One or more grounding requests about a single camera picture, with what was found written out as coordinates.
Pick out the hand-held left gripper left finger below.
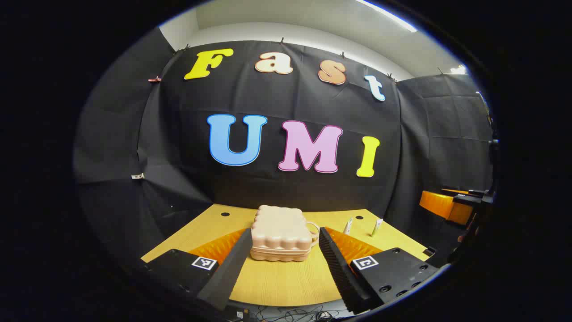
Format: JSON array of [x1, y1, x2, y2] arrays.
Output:
[[142, 228, 253, 311]]

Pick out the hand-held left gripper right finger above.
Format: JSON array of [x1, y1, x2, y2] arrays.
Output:
[[318, 227, 441, 315]]

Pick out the black backdrop cloth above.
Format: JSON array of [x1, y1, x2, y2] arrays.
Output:
[[74, 28, 496, 269]]

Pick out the black cables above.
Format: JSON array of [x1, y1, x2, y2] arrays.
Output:
[[250, 305, 342, 322]]

